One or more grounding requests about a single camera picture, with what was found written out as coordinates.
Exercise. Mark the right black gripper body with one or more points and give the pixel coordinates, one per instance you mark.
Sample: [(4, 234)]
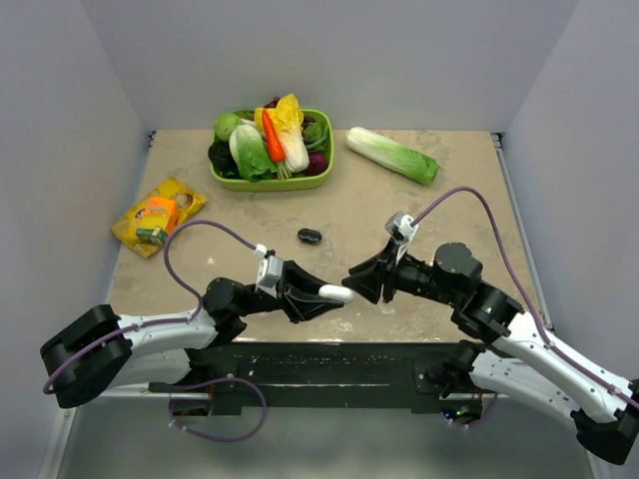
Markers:
[(389, 274)]

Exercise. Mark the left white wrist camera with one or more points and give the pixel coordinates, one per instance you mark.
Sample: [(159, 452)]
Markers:
[(270, 271)]

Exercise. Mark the yellow leaf cabbage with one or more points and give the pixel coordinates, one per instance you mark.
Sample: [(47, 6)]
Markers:
[(288, 118)]

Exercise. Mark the orange green small box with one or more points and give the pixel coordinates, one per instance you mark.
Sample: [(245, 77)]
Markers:
[(158, 220)]

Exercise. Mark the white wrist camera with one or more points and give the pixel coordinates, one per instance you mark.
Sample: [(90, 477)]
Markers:
[(402, 232), (270, 271)]

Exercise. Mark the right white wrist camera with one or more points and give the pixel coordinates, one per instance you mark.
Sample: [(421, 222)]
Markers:
[(402, 232)]

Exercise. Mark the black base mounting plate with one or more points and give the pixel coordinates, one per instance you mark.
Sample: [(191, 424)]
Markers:
[(422, 378)]

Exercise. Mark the green plastic vegetable tray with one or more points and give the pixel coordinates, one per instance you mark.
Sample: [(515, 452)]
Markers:
[(296, 183)]

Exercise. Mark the napa cabbage on table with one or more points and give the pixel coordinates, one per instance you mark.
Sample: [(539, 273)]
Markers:
[(392, 155)]

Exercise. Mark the yellow snack bag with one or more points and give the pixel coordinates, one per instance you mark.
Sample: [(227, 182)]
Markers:
[(189, 203)]

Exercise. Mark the dark black vegetable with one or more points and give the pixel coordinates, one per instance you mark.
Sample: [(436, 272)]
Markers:
[(220, 155)]

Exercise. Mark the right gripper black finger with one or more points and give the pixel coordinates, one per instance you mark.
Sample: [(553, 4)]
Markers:
[(367, 284), (375, 268)]

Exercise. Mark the green white bok choy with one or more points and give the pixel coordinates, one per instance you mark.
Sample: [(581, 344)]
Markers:
[(250, 154)]

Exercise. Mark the dark green spinach leaves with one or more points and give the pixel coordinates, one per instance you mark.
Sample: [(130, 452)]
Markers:
[(315, 136)]

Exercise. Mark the black earbud case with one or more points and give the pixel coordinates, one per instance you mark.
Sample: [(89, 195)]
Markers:
[(309, 236)]

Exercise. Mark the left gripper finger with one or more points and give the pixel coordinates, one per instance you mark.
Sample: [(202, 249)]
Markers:
[(302, 307), (297, 277)]

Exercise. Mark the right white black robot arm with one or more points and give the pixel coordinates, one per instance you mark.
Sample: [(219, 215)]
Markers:
[(504, 352)]

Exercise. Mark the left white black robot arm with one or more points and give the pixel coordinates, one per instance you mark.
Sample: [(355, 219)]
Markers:
[(102, 349)]

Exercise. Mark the round green vegetable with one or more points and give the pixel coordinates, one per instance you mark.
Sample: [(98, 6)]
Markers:
[(225, 124)]

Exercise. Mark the aluminium front rail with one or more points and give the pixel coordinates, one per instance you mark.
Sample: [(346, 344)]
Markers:
[(143, 391)]

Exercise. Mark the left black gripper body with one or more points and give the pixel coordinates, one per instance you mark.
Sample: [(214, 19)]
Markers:
[(285, 290)]

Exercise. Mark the purple beet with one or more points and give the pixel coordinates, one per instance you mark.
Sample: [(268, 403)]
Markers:
[(318, 164)]

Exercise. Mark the orange toy carrot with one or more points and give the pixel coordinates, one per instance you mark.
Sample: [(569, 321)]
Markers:
[(275, 148)]

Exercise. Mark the white earbud charging case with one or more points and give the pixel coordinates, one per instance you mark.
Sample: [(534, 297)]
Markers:
[(336, 292)]

